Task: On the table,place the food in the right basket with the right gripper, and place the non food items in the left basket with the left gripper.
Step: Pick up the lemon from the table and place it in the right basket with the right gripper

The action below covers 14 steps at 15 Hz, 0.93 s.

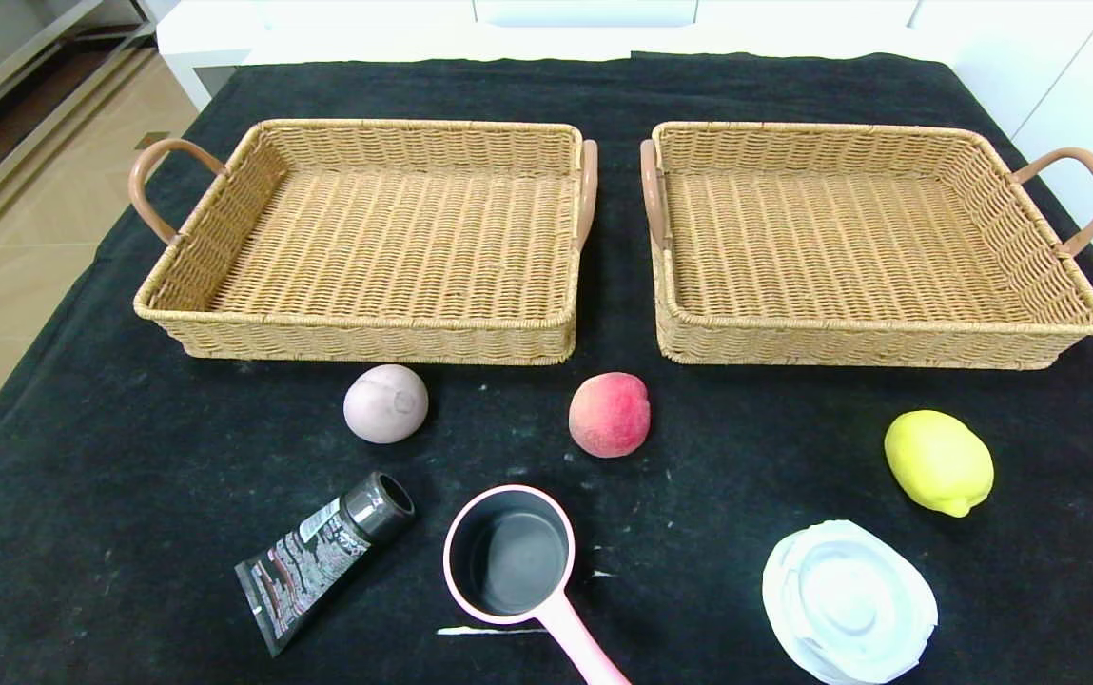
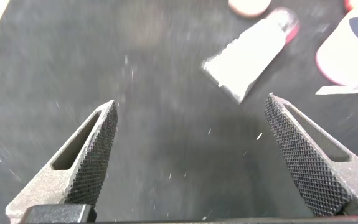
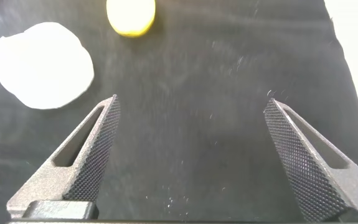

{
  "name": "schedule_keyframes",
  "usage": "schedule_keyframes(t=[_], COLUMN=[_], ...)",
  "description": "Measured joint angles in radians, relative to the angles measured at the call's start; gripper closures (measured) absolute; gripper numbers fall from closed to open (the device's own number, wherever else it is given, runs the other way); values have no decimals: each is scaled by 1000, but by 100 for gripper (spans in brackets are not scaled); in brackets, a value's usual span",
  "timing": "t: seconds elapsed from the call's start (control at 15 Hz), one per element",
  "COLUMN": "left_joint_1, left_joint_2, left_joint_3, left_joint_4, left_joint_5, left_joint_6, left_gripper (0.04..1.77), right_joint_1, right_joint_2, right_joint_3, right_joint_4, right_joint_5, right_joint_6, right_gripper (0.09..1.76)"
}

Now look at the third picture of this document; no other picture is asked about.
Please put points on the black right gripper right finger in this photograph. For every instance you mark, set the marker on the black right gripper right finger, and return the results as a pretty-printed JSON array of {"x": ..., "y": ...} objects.
[{"x": 315, "y": 174}]

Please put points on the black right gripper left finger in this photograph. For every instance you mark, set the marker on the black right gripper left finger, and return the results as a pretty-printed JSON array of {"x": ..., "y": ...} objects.
[{"x": 73, "y": 174}]

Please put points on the yellow lemon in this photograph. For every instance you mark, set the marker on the yellow lemon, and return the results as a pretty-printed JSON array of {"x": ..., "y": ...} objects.
[{"x": 130, "y": 17}]

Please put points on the black tablecloth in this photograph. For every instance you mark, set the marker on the black tablecloth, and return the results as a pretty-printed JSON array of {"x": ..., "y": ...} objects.
[{"x": 197, "y": 93}]

